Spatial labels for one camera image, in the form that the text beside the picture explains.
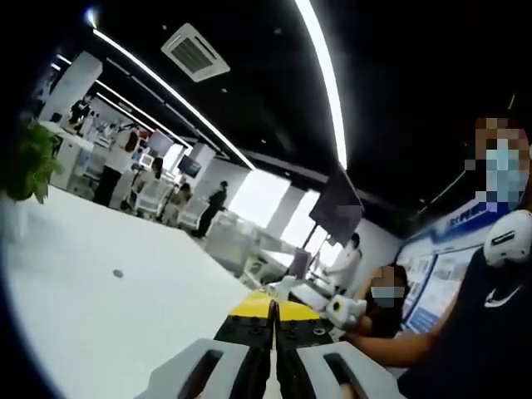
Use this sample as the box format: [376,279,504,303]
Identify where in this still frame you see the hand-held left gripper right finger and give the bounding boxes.
[274,299,407,399]

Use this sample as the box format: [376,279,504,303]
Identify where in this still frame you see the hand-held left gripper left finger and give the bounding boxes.
[135,290,277,399]

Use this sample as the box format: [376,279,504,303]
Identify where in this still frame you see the person's right hand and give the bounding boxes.
[345,318,374,346]

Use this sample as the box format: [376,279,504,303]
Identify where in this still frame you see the small white grey device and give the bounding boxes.
[265,276,297,300]

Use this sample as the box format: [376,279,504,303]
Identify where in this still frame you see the large hanging dark screen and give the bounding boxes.
[308,167,366,247]

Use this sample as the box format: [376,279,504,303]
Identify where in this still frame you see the person in dark shirt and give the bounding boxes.
[397,244,532,399]

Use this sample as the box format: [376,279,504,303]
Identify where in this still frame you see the white mesh chair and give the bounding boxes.
[135,180,171,217]

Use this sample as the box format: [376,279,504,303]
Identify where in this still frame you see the hanging dark display screen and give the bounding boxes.
[146,130,175,155]
[177,155,204,179]

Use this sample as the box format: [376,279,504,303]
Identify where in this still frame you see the straight ceiling light strip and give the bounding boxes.
[293,0,349,170]

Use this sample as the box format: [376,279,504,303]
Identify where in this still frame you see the white work desk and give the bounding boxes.
[39,120,99,190]

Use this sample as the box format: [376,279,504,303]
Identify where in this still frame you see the green plant in white pot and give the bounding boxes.
[0,118,66,242]

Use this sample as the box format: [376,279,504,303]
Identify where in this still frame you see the ceiling air conditioner unit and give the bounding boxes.
[160,22,232,83]

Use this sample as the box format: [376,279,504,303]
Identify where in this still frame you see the curved ceiling light strip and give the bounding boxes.
[91,27,258,170]

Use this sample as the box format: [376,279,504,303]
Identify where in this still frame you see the blue white wall poster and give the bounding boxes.
[397,198,500,333]

